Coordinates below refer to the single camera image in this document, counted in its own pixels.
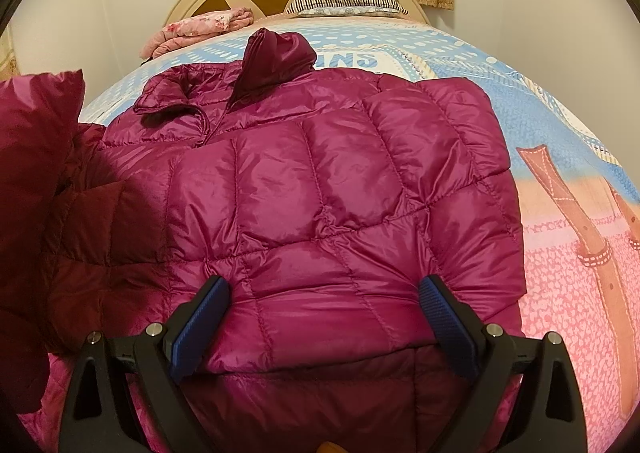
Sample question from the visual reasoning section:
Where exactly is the pink floral folded cloth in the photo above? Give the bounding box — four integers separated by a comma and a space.
140, 6, 256, 59

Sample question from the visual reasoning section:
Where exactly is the blue and pink printed blanket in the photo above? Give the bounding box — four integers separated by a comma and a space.
20, 16, 640, 453

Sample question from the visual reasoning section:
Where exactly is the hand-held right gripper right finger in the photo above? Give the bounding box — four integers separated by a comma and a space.
419, 274, 588, 453

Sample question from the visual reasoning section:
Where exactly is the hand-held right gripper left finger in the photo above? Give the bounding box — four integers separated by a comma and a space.
59, 275, 231, 453

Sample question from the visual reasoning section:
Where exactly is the magenta puffer jacket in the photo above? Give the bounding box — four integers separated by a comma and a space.
0, 28, 526, 453

